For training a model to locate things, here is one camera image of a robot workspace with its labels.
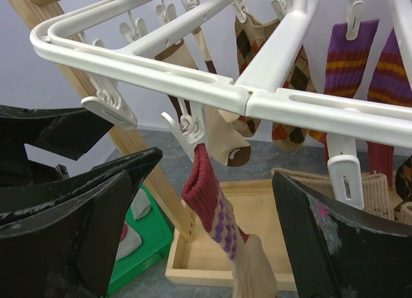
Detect orange brown argyle sock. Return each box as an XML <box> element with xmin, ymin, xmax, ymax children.
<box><xmin>232</xmin><ymin>13</ymin><xmax>280</xmax><ymax>137</ymax></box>

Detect white hanger clip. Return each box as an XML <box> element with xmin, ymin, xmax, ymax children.
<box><xmin>162</xmin><ymin>98</ymin><xmax>208</xmax><ymax>159</ymax></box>
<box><xmin>326</xmin><ymin>133</ymin><xmax>364</xmax><ymax>210</ymax></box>

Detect beige sock maroon purple stripes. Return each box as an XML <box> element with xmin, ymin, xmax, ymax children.
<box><xmin>182</xmin><ymin>144</ymin><xmax>278</xmax><ymax>297</ymax></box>

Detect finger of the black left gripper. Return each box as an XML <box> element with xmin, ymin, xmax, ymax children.
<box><xmin>1</xmin><ymin>147</ymin><xmax>163</xmax><ymax>216</ymax></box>
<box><xmin>1</xmin><ymin>105</ymin><xmax>113</xmax><ymax>187</ymax></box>

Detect cream brown striped sock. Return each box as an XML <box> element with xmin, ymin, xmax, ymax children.
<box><xmin>155</xmin><ymin>42</ymin><xmax>251</xmax><ymax>167</ymax></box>

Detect green plastic tray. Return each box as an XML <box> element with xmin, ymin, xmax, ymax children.
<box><xmin>108</xmin><ymin>185</ymin><xmax>173</xmax><ymax>295</ymax></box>

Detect brown argyle sock left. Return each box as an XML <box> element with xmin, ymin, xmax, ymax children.
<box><xmin>272</xmin><ymin>168</ymin><xmax>395</xmax><ymax>221</ymax></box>

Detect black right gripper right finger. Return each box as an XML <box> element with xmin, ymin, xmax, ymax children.
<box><xmin>272</xmin><ymin>172</ymin><xmax>411</xmax><ymax>297</ymax></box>

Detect white hanger clip corner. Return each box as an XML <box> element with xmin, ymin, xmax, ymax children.
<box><xmin>81</xmin><ymin>73</ymin><xmax>138</xmax><ymax>130</ymax></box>

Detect purple striped sock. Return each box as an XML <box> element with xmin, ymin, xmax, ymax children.
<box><xmin>367</xmin><ymin>30</ymin><xmax>411</xmax><ymax>187</ymax></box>
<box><xmin>323</xmin><ymin>19</ymin><xmax>379</xmax><ymax>98</ymax></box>

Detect white plastic clip hanger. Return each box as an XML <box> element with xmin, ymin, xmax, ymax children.
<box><xmin>29</xmin><ymin>0</ymin><xmax>412</xmax><ymax>149</ymax></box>

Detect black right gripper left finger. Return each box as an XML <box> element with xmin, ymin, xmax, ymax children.
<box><xmin>1</xmin><ymin>171</ymin><xmax>131</xmax><ymax>297</ymax></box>

